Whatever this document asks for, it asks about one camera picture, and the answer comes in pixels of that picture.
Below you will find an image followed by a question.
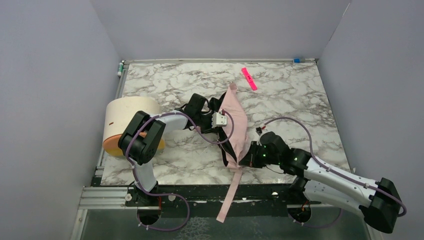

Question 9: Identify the green white marker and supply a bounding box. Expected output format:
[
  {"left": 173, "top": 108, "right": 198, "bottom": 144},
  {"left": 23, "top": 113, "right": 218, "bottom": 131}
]
[{"left": 117, "top": 61, "right": 124, "bottom": 77}]

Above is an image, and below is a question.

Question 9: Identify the pink highlighter marker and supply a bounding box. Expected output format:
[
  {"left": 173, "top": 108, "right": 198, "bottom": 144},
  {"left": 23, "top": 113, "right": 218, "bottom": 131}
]
[{"left": 241, "top": 67, "right": 258, "bottom": 91}]

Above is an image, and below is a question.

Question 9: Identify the cream cylindrical umbrella bin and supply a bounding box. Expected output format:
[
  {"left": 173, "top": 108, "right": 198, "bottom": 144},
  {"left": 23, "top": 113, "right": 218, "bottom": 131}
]
[{"left": 102, "top": 96, "right": 162, "bottom": 158}]

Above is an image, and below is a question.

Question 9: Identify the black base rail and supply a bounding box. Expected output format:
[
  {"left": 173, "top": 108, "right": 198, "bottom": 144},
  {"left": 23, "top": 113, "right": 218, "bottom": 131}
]
[{"left": 125, "top": 183, "right": 322, "bottom": 220}]

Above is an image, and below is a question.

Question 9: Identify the pink folding umbrella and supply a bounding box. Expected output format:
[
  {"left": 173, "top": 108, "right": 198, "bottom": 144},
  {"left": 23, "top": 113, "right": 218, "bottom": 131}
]
[{"left": 216, "top": 82, "right": 249, "bottom": 223}]

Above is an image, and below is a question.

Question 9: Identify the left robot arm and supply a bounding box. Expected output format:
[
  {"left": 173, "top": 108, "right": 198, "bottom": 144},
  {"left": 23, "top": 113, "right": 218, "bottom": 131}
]
[{"left": 118, "top": 93, "right": 235, "bottom": 196}]

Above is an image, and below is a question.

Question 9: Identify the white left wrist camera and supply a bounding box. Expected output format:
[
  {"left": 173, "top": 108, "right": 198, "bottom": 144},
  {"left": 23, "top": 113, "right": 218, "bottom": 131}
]
[{"left": 211, "top": 112, "right": 228, "bottom": 128}]

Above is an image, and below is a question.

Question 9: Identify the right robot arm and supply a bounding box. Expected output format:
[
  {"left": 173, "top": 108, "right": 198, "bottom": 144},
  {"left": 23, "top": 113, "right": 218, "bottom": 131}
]
[{"left": 239, "top": 132, "right": 402, "bottom": 234}]

